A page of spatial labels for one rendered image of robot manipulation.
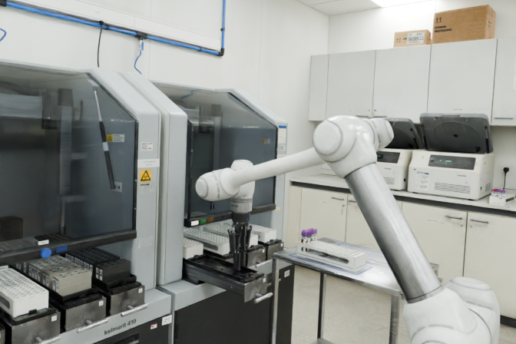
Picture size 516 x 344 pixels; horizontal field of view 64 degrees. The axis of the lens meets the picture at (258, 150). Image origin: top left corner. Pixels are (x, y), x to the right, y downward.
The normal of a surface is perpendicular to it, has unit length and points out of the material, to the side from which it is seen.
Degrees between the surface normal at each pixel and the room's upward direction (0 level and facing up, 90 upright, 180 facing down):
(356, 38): 90
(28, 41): 90
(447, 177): 90
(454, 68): 90
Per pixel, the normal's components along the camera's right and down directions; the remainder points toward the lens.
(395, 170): -0.65, 0.01
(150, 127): 0.77, 0.07
